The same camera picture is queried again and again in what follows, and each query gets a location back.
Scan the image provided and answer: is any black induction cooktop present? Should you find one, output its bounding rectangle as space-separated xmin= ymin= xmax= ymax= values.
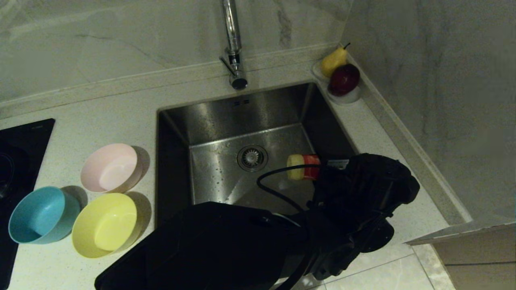
xmin=0 ymin=118 xmax=56 ymax=290

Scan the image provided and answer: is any metal sink drain strainer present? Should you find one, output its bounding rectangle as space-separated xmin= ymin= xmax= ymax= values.
xmin=237 ymin=144 xmax=269 ymax=172

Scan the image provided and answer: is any pink plastic bowl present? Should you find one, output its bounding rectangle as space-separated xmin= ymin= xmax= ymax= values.
xmin=80 ymin=143 xmax=142 ymax=194

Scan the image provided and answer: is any yellow detergent bottle red label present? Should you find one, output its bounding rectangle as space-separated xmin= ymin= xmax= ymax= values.
xmin=287 ymin=154 xmax=322 ymax=180

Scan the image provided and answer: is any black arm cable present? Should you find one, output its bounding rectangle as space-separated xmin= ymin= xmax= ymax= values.
xmin=257 ymin=163 xmax=323 ymax=213

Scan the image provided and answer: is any stainless steel sink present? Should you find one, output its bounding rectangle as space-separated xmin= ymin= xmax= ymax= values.
xmin=155 ymin=82 xmax=363 ymax=230

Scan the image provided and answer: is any chrome faucet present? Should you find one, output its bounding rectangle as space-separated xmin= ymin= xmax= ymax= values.
xmin=219 ymin=0 xmax=248 ymax=90

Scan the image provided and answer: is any dark red apple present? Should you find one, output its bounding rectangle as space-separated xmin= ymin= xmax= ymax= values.
xmin=329 ymin=64 xmax=361 ymax=97

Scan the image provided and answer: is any small white dish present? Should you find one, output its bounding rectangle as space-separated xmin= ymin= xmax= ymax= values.
xmin=312 ymin=60 xmax=362 ymax=105

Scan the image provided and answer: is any yellow plastic bowl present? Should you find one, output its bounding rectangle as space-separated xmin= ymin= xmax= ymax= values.
xmin=71 ymin=193 xmax=145 ymax=259

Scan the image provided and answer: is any blue plastic bowl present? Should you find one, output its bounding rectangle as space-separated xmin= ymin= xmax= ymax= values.
xmin=8 ymin=186 xmax=81 ymax=245

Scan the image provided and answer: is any yellow pear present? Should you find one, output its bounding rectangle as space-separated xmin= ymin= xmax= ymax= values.
xmin=320 ymin=42 xmax=351 ymax=78

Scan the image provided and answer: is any light wooden cabinet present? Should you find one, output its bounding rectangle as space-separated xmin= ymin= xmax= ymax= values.
xmin=405 ymin=222 xmax=516 ymax=290

